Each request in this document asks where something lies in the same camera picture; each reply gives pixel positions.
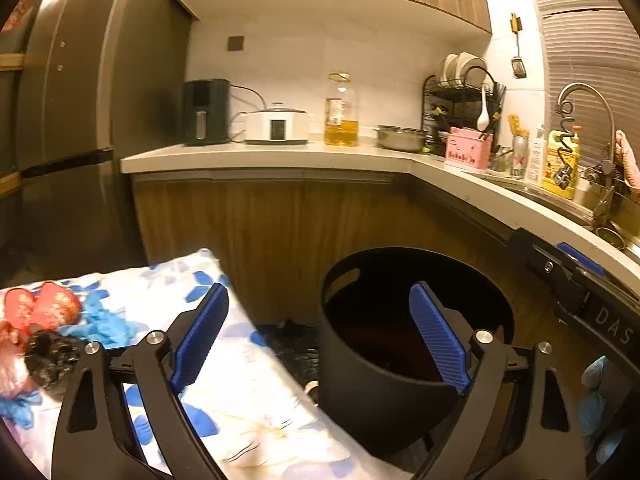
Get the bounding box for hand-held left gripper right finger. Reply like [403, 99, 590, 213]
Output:
[408, 281, 586, 480]

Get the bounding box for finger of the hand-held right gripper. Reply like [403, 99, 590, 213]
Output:
[555, 241, 608, 278]

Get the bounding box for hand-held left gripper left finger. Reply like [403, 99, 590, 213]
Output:
[51, 282, 231, 480]

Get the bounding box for black round trash bin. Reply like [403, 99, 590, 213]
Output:
[317, 246, 516, 458]

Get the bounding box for person's right hand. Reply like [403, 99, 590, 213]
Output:
[580, 355, 626, 456]

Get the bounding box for steel sink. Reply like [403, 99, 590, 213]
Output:
[517, 180, 640, 253]

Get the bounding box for blue floral tablecloth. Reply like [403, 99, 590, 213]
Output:
[0, 247, 413, 480]

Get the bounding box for yellow detergent bottle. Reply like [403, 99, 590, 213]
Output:
[542, 127, 582, 201]

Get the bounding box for blue disposable glove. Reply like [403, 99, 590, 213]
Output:
[0, 391, 44, 429]
[60, 292, 137, 348]

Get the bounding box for white pump bottle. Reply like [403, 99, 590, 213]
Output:
[523, 123, 549, 187]

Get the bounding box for pink cloth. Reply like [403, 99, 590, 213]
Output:
[613, 129, 640, 189]

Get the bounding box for silver can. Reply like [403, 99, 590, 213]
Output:
[509, 135, 530, 180]

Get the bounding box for wooden kitchen base cabinet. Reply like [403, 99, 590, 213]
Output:
[120, 137, 640, 326]

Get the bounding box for large red paper cup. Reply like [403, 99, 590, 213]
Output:
[32, 281, 83, 329]

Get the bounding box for steel faucet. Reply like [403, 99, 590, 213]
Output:
[556, 83, 619, 223]

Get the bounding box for crumpled black plastic bag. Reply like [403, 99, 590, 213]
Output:
[25, 329, 84, 394]

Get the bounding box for pink utensil box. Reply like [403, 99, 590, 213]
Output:
[444, 127, 494, 171]

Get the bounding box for white ladle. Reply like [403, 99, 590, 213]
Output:
[476, 85, 492, 131]

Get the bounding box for small red paper cup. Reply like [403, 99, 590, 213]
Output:
[4, 287, 41, 332]

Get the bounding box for clear pink plastic bag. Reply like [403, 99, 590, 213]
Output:
[0, 320, 37, 402]

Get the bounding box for hanging spatula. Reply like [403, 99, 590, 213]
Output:
[509, 12, 527, 80]

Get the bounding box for steel bowl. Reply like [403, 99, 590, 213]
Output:
[375, 125, 429, 154]

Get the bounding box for black dish rack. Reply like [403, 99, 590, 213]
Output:
[421, 66, 507, 159]

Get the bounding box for white electric cooker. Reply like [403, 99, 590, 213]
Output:
[243, 102, 314, 146]

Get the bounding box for window blinds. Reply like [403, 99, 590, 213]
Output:
[522, 0, 640, 177]

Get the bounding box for white plates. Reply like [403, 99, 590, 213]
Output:
[439, 52, 489, 82]

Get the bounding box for black air fryer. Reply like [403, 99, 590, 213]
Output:
[181, 79, 232, 147]

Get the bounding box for cooking oil bottle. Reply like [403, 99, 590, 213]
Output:
[323, 71, 362, 148]

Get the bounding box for grey refrigerator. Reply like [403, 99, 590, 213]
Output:
[0, 0, 193, 261]

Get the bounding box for grey power cable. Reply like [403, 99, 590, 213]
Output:
[229, 85, 274, 142]

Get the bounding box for wooden door frame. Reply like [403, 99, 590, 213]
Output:
[0, 52, 27, 196]

